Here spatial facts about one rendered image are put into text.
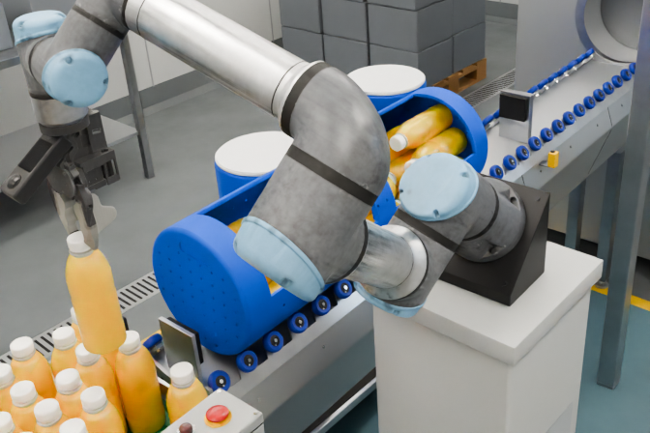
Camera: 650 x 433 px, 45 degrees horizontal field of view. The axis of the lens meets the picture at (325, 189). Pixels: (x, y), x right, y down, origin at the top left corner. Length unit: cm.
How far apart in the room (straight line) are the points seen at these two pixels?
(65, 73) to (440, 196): 57
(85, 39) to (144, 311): 251
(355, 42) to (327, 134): 441
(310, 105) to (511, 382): 70
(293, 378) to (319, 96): 93
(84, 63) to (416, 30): 398
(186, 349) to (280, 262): 76
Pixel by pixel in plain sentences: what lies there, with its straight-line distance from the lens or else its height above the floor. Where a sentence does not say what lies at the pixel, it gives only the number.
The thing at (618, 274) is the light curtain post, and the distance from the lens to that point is 275.
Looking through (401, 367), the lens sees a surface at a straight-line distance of 155.
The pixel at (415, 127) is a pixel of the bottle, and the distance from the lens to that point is 198.
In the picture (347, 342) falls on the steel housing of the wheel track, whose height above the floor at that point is 85.
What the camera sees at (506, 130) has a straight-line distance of 253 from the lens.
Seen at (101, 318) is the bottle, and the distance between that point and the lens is 134.
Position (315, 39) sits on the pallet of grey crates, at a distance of 550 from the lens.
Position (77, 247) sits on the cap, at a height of 136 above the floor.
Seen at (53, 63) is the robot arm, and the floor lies 168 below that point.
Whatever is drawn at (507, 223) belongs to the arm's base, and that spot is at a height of 129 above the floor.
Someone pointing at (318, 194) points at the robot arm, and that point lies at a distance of 84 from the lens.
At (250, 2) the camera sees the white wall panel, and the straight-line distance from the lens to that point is 604.
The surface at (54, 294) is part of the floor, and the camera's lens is 376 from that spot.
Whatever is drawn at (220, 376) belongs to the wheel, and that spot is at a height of 97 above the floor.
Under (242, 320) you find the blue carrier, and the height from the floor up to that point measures 108.
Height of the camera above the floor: 199
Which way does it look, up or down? 28 degrees down
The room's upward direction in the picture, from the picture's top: 4 degrees counter-clockwise
